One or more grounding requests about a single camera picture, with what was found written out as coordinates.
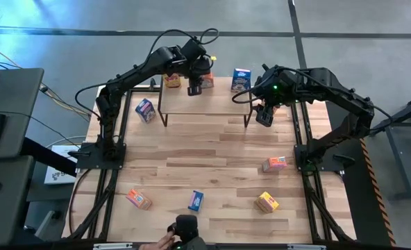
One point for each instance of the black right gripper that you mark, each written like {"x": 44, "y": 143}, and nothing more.
{"x": 266, "y": 108}

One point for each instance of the grey desk with keyboard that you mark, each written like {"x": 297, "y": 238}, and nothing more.
{"x": 14, "y": 100}

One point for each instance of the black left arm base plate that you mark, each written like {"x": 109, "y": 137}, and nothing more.
{"x": 91, "y": 159}

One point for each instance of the black metal stand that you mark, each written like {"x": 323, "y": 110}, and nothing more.
{"x": 396, "y": 159}

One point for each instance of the silver metal bracket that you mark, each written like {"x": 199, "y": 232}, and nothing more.
{"x": 306, "y": 247}
{"x": 112, "y": 246}

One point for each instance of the black table clamp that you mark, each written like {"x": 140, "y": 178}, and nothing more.
{"x": 152, "y": 84}

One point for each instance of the black mat with hazard stripes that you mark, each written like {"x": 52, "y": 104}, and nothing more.
{"x": 365, "y": 208}

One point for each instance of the grey desk with knob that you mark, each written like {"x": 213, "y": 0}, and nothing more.
{"x": 7, "y": 215}

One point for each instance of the orange Mini Wheats cereal box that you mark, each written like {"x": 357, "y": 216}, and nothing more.
{"x": 209, "y": 81}
{"x": 274, "y": 164}
{"x": 139, "y": 199}

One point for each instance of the white printed box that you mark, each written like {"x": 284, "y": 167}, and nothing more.
{"x": 59, "y": 173}

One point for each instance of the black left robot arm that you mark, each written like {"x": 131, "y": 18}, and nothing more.
{"x": 132, "y": 74}

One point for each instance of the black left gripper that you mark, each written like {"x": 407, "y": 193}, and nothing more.
{"x": 200, "y": 69}

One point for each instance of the black aluminium table frame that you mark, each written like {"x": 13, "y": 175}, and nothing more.
{"x": 143, "y": 90}

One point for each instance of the blue Frosted Flakes cereal box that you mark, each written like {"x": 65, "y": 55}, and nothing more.
{"x": 145, "y": 111}
{"x": 241, "y": 80}
{"x": 195, "y": 201}

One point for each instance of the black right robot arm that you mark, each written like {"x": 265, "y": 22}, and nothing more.
{"x": 330, "y": 83}

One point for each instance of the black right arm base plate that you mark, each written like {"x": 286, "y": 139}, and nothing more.
{"x": 327, "y": 165}

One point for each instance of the person's hand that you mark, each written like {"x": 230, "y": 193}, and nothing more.
{"x": 158, "y": 243}

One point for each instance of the black handheld device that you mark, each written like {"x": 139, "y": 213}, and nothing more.
{"x": 187, "y": 229}

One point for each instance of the wooden shelf with black frame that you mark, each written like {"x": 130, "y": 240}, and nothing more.
{"x": 219, "y": 102}

